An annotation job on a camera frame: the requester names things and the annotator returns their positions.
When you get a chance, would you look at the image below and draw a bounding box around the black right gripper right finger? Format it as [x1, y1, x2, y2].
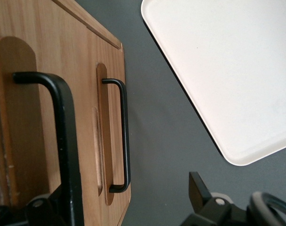
[180, 171, 252, 226]

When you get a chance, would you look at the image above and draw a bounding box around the cream plastic tray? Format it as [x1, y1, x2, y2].
[140, 0, 286, 167]

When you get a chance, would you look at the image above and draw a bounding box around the oak wooden drawer cabinet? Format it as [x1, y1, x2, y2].
[52, 0, 132, 226]

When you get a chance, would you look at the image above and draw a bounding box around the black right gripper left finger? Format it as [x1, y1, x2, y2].
[0, 186, 68, 226]

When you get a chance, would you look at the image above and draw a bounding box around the wooden drawer with larger-seen handle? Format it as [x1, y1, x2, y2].
[0, 0, 53, 226]

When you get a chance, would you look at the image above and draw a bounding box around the wooden drawer near cabinet base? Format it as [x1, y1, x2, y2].
[39, 0, 125, 226]

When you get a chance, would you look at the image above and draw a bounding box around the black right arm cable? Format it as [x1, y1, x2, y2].
[247, 191, 286, 226]

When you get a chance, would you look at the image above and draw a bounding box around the black metal drawer handle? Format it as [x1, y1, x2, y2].
[12, 72, 84, 226]
[101, 79, 131, 194]

